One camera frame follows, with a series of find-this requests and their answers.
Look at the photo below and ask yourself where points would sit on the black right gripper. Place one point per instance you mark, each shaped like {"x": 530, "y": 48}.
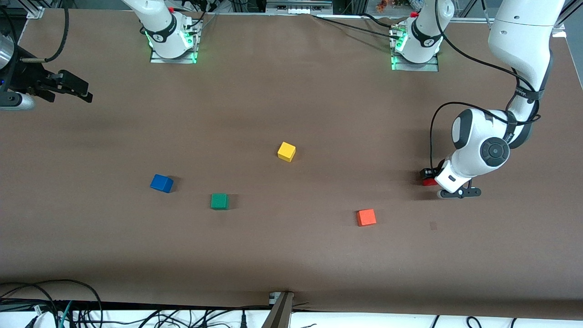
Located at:
{"x": 25, "y": 77}

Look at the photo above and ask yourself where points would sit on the red wooden block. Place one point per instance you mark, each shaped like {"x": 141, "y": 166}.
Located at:
{"x": 429, "y": 182}

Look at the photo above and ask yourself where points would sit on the brown table cover sheet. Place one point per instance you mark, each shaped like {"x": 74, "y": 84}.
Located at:
{"x": 291, "y": 255}

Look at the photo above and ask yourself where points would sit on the yellow wooden block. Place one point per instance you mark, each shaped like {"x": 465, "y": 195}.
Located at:
{"x": 286, "y": 151}

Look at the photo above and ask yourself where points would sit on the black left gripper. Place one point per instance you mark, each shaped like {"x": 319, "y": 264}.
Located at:
{"x": 428, "y": 173}

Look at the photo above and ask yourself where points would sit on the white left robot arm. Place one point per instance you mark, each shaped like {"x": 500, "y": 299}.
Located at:
{"x": 519, "y": 41}

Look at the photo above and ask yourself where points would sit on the blue wooden block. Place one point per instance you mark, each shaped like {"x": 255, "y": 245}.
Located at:
{"x": 161, "y": 183}

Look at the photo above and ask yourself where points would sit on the green wooden block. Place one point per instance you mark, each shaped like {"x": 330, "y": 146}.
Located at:
{"x": 219, "y": 201}

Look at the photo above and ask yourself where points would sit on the silver corner bracket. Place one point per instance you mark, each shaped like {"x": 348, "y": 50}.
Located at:
{"x": 35, "y": 12}
{"x": 560, "y": 31}

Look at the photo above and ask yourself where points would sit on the grey metal camera mount bar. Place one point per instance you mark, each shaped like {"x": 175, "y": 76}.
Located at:
{"x": 280, "y": 314}

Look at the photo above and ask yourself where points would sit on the orange wooden block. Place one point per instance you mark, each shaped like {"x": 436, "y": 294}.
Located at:
{"x": 366, "y": 217}

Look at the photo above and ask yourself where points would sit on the small orange toy figure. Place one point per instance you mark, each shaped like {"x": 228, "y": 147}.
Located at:
{"x": 381, "y": 5}

